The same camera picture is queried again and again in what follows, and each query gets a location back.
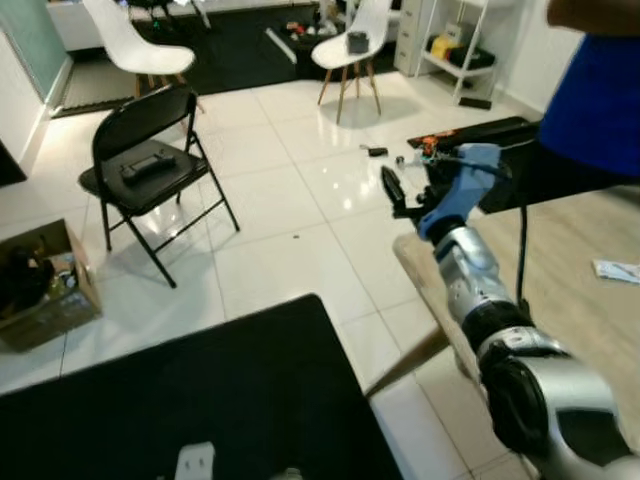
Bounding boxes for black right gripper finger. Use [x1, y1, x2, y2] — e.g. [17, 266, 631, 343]
[381, 165, 407, 217]

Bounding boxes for white shelf rack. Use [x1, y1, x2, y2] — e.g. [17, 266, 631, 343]
[420, 0, 521, 109]

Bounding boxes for black case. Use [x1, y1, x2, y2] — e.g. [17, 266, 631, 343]
[448, 47, 498, 71]

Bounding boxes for yellow box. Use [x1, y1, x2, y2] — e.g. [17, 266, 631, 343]
[428, 35, 461, 59]

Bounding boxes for white plastic chair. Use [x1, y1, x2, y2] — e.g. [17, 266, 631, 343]
[82, 0, 198, 101]
[311, 0, 393, 126]

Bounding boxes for light wood table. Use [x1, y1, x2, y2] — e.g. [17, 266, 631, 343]
[393, 183, 640, 451]

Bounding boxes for white drawer cabinet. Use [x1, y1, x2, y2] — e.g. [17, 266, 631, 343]
[393, 0, 436, 77]

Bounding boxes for white bar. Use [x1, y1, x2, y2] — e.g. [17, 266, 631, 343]
[264, 28, 299, 66]

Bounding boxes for person in blue shirt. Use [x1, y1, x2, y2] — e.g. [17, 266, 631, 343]
[515, 0, 640, 206]

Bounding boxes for large black floor mat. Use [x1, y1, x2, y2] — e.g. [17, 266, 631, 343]
[60, 3, 401, 111]

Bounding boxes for white sachet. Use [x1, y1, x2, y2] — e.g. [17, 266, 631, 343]
[592, 259, 640, 285]

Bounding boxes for black controller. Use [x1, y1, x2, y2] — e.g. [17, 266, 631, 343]
[120, 154, 183, 184]

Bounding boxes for black folding chair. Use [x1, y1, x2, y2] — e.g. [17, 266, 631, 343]
[78, 85, 241, 289]

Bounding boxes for brown cardboard box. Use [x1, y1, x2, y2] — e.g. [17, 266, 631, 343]
[0, 220, 103, 353]

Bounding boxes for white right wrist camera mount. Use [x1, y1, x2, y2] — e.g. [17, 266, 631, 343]
[416, 143, 503, 243]

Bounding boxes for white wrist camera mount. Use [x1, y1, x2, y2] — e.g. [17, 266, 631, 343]
[177, 442, 217, 480]
[416, 143, 503, 243]

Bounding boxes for black rubber mat with cables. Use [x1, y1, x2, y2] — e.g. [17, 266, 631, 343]
[407, 116, 546, 214]

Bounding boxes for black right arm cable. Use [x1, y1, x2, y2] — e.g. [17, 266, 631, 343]
[430, 145, 528, 306]

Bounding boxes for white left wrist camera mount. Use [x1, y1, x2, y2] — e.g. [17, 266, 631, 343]
[177, 442, 217, 480]

